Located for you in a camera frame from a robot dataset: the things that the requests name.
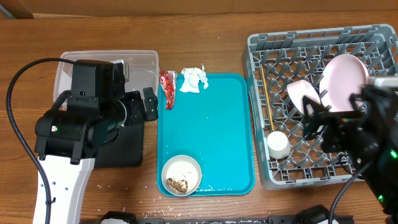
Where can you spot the grey bowl with rice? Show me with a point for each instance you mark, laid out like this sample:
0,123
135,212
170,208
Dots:
181,175

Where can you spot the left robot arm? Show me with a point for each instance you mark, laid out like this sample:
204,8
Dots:
88,129

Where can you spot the clear plastic bin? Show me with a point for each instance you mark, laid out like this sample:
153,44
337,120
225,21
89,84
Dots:
143,68

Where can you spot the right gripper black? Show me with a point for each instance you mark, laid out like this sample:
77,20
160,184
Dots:
336,121

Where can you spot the grey dishwasher rack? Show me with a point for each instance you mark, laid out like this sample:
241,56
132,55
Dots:
302,55

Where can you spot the black plastic bin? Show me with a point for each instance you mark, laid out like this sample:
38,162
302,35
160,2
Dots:
125,151

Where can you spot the red foil wrapper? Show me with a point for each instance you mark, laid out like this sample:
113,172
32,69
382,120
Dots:
168,82

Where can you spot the large pink plate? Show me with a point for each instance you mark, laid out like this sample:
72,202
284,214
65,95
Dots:
342,76

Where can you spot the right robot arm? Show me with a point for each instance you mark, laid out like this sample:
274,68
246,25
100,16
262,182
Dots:
379,167

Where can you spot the crumpled white napkin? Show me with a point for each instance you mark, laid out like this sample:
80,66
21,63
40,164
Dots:
192,77

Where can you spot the white cup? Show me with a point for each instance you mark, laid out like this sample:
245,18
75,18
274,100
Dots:
278,145

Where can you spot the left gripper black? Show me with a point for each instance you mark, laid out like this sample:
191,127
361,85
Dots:
137,113

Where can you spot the small pink bowl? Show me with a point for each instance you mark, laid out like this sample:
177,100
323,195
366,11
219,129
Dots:
297,90

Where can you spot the teal plastic tray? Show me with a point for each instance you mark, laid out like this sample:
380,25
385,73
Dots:
213,127

